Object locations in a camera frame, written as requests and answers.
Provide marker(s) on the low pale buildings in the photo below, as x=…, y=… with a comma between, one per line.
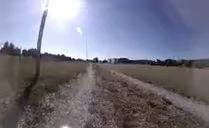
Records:
x=120, y=60

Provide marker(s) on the gravel dirt track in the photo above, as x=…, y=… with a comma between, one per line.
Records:
x=102, y=100

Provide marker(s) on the row of dark trees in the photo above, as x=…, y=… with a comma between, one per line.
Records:
x=168, y=62
x=10, y=50

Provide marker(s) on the dry grass field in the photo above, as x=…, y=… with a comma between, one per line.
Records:
x=168, y=78
x=12, y=71

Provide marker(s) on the robot's own part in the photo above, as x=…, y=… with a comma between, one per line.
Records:
x=64, y=126

